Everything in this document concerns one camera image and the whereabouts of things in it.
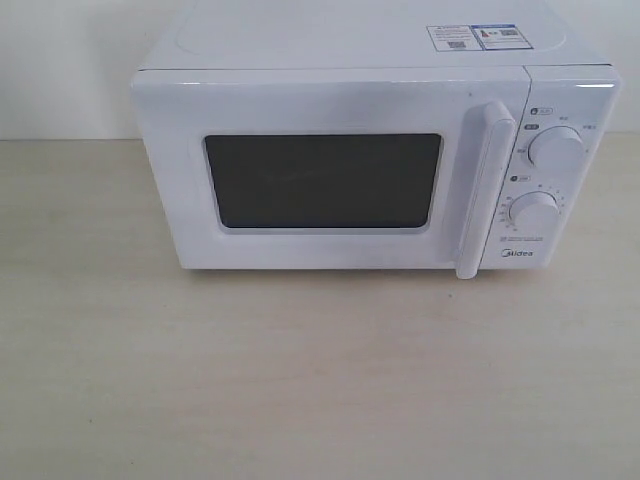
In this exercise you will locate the warning label sticker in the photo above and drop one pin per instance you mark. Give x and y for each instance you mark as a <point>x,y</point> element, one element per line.
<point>478,37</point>

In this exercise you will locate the white microwave oven body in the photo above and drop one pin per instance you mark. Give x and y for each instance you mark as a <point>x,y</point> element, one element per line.
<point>572,85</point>

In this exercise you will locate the lower white timer knob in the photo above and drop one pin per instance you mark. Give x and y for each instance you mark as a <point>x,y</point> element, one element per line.
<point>534,211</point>

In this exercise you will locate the upper white control knob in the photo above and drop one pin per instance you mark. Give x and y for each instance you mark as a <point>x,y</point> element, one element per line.
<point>557,149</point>

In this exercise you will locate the white microwave door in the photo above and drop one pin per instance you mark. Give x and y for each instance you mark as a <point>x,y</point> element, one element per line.
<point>330,168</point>

